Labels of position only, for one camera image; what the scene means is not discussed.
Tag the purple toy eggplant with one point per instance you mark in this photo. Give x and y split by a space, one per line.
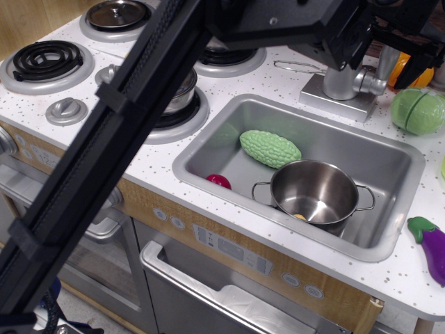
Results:
431 238

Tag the dishwasher door with handle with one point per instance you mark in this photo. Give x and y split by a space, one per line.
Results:
191 293

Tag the yellow item inside pot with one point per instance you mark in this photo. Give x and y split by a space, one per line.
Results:
299 216

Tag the steel pot on burner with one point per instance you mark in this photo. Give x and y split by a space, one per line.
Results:
183 96

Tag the green toy cabbage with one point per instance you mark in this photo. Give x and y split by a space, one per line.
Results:
419 111

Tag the stainless steel pot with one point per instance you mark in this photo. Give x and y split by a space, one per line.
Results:
323 193

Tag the oven door with handle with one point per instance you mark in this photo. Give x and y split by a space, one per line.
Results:
104 269

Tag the red toy fruit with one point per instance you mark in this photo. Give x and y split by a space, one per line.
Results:
219 180

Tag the steel pot lid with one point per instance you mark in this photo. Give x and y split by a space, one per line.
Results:
115 21

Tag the silver faucet lever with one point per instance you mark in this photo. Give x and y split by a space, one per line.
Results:
387 62

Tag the grey stove knob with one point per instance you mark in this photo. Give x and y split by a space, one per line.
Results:
65 112
106 74

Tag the green bitter melon toy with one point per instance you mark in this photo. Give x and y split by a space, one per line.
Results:
269 149

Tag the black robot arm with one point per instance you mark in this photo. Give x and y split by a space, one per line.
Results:
106 146

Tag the silver metal sink basin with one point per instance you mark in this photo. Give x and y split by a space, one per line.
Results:
392 170

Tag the grey stove knob front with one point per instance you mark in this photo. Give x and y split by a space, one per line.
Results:
65 112

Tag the grey oven dial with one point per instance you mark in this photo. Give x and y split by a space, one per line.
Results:
8 145

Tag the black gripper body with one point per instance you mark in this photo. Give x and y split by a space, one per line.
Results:
354 25

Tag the grey stove knob rear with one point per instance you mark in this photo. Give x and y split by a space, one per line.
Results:
106 74

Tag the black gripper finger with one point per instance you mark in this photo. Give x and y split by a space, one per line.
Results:
414 70

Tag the silver toy faucet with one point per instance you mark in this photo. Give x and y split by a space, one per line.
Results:
347 93

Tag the black coil burner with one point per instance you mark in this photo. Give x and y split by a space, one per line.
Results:
46 67

